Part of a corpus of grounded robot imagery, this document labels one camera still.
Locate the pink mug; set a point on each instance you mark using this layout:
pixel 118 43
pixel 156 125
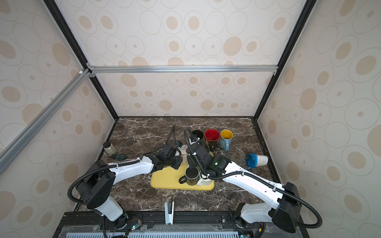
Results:
pixel 184 150

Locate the white clip on rail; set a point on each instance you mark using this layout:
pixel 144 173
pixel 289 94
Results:
pixel 169 213

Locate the yellow plastic tray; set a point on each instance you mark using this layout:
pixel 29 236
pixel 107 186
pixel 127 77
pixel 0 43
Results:
pixel 168 178

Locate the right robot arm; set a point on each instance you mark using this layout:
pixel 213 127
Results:
pixel 283 205

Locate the white cup blue lid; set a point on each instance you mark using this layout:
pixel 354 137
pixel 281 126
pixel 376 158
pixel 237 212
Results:
pixel 254 160

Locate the black mug red inside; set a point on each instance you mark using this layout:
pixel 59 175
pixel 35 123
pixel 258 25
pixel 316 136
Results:
pixel 191 176

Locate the white cream mug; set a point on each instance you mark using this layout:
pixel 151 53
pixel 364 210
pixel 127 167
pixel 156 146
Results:
pixel 204 181

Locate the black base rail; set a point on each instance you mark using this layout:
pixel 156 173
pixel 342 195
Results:
pixel 186 224

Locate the blue butterfly mug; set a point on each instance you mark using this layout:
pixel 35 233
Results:
pixel 225 139

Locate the diagonal aluminium bar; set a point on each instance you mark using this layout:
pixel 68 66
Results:
pixel 24 138

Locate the horizontal aluminium bar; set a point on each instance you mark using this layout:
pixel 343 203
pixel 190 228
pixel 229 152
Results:
pixel 184 68

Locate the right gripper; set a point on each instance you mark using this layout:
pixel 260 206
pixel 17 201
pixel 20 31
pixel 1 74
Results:
pixel 190 162

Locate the small bottle black cap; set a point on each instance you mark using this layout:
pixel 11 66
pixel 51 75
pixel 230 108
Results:
pixel 109 148

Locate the white bottom dark mug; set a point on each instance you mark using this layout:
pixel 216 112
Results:
pixel 198 134

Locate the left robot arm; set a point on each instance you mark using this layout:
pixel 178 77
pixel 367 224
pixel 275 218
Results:
pixel 94 187

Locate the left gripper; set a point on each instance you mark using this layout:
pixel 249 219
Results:
pixel 178 163

